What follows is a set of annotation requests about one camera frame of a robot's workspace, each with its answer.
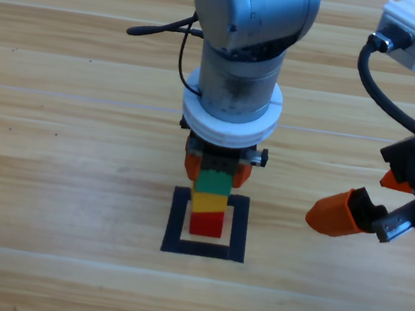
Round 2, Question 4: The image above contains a yellow wooden cube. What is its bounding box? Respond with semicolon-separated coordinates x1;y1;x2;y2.
189;190;228;218

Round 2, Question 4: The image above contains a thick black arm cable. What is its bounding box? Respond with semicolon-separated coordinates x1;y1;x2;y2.
126;7;208;47
346;28;415;151

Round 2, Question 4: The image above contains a black tape square outline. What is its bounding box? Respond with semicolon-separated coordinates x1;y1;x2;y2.
160;185;253;264

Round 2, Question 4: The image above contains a red wooden cube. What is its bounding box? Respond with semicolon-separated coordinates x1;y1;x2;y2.
188;207;226;240

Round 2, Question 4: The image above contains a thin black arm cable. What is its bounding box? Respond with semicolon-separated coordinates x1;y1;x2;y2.
172;8;214;100

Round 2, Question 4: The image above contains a green wooden cube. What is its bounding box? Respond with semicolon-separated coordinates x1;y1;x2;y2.
194;168;234;198

